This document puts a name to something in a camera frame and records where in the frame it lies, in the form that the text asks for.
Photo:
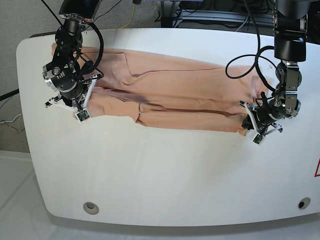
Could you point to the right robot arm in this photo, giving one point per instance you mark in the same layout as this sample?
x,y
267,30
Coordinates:
x,y
64,74

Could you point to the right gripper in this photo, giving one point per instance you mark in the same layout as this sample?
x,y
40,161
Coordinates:
x,y
77,98

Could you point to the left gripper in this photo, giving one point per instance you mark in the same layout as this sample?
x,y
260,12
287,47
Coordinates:
x,y
260,119

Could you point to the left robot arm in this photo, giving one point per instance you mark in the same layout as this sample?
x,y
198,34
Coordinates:
x,y
290,25

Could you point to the red warning sticker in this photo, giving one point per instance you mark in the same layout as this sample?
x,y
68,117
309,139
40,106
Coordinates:
x,y
317,172

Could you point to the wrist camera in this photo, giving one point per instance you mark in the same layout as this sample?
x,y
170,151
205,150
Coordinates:
x,y
82,115
258,139

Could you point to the metal stand base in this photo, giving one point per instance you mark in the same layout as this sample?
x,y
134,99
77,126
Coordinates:
x,y
171,14

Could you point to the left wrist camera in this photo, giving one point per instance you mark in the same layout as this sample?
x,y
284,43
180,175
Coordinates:
x,y
258,139

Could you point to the table grommet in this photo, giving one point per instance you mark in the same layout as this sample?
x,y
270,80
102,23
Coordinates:
x,y
304,203
91,208

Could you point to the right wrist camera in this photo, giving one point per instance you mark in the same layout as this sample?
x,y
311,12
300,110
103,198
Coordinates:
x,y
82,115

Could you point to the right table grommet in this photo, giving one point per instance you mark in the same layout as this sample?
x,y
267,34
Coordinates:
x,y
304,203

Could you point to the peach orange T-shirt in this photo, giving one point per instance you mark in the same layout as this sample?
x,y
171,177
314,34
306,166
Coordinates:
x,y
162,91

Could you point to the left table grommet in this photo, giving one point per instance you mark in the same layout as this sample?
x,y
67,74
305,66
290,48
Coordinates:
x,y
91,208

